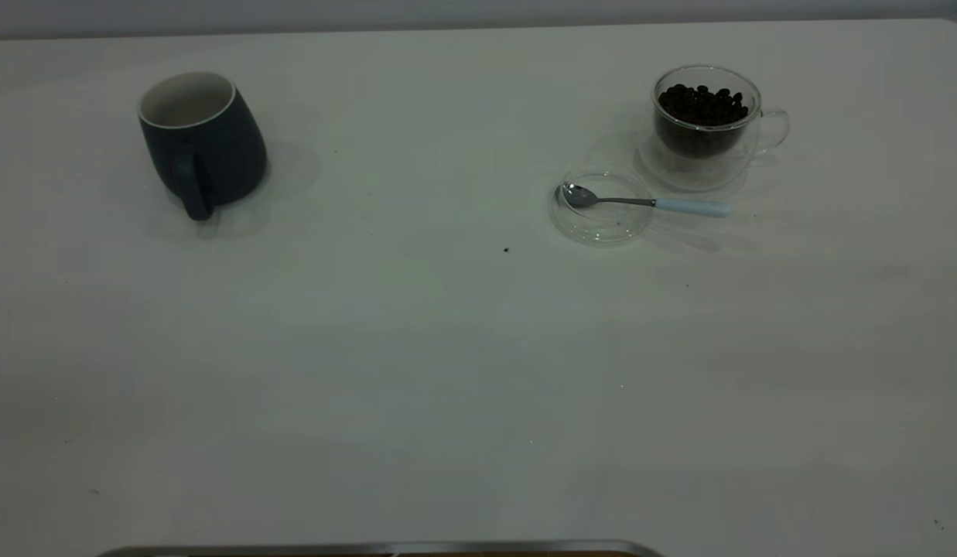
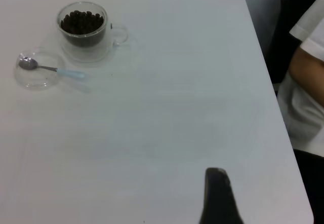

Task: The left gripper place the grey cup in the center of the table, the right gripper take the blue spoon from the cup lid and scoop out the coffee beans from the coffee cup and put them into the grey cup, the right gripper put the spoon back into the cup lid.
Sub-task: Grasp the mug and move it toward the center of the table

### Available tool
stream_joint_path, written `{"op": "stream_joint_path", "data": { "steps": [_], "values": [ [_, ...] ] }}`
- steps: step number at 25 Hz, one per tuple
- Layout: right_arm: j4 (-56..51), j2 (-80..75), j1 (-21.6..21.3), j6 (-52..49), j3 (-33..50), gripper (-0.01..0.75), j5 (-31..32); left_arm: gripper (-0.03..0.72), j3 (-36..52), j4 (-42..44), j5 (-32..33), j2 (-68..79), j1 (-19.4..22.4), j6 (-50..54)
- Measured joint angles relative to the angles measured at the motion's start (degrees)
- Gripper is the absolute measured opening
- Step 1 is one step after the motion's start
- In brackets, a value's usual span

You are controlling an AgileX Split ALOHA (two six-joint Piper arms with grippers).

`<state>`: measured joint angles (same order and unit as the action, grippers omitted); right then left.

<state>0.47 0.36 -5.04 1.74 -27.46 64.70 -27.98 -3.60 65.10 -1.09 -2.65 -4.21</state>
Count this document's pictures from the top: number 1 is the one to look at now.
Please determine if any metal spoon light blue handle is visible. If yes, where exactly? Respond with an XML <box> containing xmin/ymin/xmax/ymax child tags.
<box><xmin>562</xmin><ymin>183</ymin><xmax>733</xmax><ymax>218</ymax></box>

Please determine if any dark grey ceramic mug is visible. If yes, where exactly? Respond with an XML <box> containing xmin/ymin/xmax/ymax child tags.
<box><xmin>137</xmin><ymin>71</ymin><xmax>268</xmax><ymax>222</ymax></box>

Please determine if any pile of coffee beans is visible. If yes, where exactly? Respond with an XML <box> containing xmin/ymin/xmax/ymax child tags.
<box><xmin>658</xmin><ymin>84</ymin><xmax>750</xmax><ymax>159</ymax></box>

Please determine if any clear glass saucer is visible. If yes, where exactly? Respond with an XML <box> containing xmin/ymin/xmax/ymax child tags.
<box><xmin>549</xmin><ymin>164</ymin><xmax>655</xmax><ymax>248</ymax></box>

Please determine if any clear glass cup with handle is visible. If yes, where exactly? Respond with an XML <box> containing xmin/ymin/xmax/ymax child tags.
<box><xmin>639</xmin><ymin>64</ymin><xmax>791</xmax><ymax>193</ymax></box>

